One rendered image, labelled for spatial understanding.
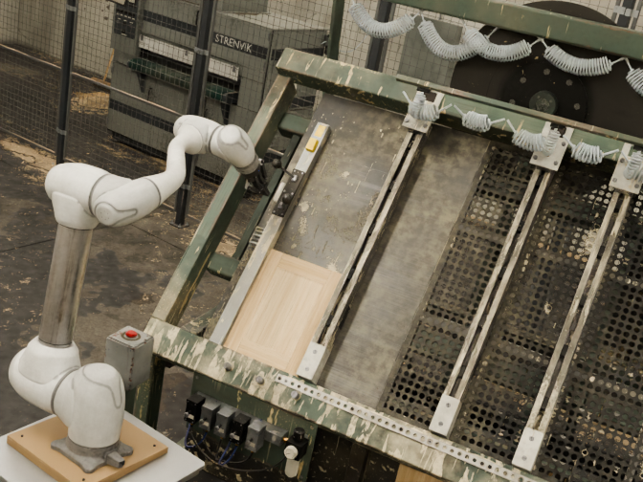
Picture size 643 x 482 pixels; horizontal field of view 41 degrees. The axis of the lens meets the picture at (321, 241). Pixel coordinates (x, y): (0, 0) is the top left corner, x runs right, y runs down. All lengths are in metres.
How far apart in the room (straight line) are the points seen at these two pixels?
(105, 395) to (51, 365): 0.20
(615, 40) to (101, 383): 2.20
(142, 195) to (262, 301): 0.86
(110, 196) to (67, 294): 0.36
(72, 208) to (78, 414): 0.60
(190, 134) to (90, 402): 0.92
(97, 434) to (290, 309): 0.87
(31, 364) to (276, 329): 0.88
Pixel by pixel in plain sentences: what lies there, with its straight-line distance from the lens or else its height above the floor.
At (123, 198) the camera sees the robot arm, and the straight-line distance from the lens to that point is 2.46.
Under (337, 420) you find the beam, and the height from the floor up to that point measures 0.85.
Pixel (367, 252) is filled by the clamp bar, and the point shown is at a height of 1.31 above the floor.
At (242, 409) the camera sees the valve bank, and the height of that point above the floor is 0.74.
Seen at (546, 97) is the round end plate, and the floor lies 1.89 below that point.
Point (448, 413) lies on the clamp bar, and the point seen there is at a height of 0.98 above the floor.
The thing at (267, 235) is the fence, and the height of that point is 1.25.
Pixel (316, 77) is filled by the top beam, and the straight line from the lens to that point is 3.47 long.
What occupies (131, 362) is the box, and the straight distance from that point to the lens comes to 3.06.
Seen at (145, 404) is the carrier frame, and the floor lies 0.57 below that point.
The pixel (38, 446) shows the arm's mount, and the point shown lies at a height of 0.78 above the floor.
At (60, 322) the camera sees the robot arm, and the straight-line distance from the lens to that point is 2.69.
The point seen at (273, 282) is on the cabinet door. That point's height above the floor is 1.11.
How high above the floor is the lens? 2.42
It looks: 21 degrees down
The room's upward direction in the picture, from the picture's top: 11 degrees clockwise
